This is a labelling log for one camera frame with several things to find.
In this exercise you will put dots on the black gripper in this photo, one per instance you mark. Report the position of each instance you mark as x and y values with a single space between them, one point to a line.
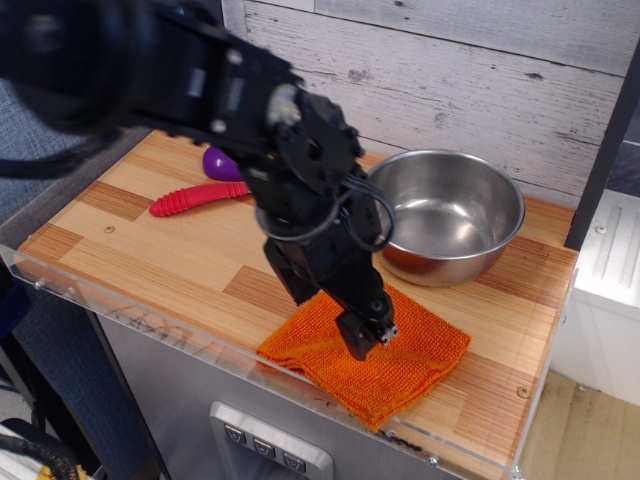
333 252

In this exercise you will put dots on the orange knitted cloth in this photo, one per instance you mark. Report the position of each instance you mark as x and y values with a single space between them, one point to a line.
392 378

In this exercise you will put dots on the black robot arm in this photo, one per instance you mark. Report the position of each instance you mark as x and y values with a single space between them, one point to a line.
91 68

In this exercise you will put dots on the purple toy eggplant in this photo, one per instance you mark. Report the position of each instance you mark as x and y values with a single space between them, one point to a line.
217 165

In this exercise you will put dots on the clear acrylic front guard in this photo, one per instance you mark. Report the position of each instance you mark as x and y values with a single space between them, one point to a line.
459 461

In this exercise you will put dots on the stainless steel bowl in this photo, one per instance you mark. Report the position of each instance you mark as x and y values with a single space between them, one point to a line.
455 214

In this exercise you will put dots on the silver button control panel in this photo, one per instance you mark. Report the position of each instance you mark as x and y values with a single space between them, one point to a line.
250 448

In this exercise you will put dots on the stainless steel cabinet front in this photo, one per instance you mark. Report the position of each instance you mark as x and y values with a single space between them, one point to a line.
174 385

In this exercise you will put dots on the white side counter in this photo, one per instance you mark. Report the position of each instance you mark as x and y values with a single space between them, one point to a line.
597 343

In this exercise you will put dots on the red handled metal fork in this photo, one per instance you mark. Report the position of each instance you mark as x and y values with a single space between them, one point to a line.
185 199

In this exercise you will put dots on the dark grey right post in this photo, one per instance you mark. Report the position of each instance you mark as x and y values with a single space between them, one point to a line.
614 135

